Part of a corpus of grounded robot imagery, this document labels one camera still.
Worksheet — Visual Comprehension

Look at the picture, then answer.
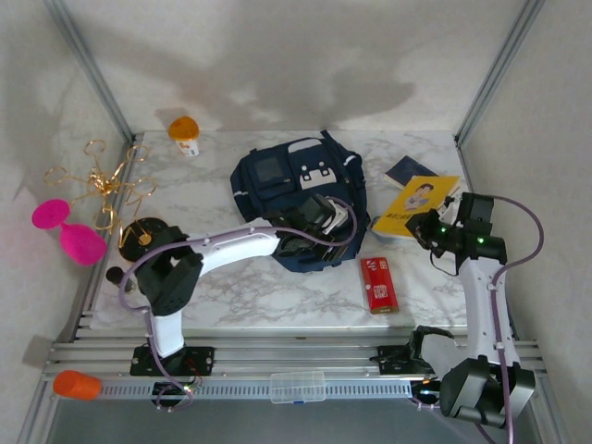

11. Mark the slotted grey cable duct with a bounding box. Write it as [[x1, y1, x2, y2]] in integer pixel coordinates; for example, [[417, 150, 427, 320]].
[[99, 379, 413, 400]]

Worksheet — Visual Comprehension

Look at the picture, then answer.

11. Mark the gold wire ornament black base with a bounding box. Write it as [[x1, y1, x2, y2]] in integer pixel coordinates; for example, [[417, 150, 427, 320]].
[[43, 138, 179, 263]]

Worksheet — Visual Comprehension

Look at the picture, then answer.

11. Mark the pink fluffy double pad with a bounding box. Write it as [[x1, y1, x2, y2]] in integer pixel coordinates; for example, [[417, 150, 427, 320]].
[[31, 198, 108, 267]]

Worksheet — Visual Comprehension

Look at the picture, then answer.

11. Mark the red rectangular box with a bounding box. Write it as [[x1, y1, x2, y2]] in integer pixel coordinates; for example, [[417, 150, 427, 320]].
[[360, 256, 400, 316]]

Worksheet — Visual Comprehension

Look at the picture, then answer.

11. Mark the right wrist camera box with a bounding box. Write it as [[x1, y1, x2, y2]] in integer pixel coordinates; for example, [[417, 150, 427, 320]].
[[438, 191, 462, 218]]

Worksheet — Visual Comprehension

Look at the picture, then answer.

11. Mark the white bottle orange lid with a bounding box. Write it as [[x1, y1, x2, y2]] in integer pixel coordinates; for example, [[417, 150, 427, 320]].
[[167, 116, 202, 157]]

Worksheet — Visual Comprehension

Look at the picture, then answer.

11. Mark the aluminium frame post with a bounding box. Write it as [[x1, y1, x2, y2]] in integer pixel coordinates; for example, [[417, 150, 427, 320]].
[[455, 0, 548, 147], [43, 0, 140, 145]]

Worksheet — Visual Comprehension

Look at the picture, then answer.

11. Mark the black controller board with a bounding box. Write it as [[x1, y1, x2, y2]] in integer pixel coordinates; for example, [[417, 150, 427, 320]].
[[410, 376, 443, 411], [152, 381, 198, 411]]

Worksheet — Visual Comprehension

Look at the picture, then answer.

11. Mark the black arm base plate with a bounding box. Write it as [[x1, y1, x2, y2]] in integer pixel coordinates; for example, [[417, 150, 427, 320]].
[[376, 344, 438, 376], [129, 345, 216, 376]]

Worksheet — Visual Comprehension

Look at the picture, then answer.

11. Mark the navy book gold label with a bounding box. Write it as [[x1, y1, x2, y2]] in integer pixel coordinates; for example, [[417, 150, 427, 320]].
[[384, 154, 438, 191]]

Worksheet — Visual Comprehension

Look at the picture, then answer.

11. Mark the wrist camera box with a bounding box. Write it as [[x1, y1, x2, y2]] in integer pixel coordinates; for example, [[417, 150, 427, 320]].
[[322, 205, 349, 235], [438, 191, 462, 218]]

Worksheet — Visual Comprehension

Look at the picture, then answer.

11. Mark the navy blue backpack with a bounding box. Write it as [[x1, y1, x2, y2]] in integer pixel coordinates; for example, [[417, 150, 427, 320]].
[[229, 129, 370, 274]]

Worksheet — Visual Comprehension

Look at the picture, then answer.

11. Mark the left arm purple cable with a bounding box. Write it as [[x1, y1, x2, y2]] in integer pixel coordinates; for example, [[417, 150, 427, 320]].
[[118, 196, 358, 412]]

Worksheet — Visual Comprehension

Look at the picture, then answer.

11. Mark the small dark cylindrical jar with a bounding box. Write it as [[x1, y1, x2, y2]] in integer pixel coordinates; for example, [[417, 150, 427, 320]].
[[105, 265, 138, 295]]

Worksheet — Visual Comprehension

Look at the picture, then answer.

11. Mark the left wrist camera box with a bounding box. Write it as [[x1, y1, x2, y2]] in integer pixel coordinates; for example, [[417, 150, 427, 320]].
[[322, 205, 349, 235]]

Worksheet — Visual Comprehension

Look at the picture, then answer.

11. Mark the clear plastic compartment box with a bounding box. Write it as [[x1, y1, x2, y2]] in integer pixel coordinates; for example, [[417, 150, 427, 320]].
[[269, 371, 327, 405]]

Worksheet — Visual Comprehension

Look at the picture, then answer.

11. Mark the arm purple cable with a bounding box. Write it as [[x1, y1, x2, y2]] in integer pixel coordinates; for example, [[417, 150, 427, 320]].
[[409, 194, 543, 444], [118, 196, 358, 412]]

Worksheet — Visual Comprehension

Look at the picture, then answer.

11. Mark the orange plastic cup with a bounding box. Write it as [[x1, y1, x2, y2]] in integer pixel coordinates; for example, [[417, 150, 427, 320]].
[[52, 369, 103, 401]]

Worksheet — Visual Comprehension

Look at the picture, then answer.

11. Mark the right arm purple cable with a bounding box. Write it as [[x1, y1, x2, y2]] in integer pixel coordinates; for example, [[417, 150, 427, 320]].
[[409, 194, 543, 444]]

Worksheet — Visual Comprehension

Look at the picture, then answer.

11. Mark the yellow cartoon cover book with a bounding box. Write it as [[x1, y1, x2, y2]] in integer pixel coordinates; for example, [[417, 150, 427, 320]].
[[371, 174, 462, 241]]

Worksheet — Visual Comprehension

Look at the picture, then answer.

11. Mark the aluminium rail frame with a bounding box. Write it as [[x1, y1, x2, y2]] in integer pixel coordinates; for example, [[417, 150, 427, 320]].
[[43, 337, 549, 383]]

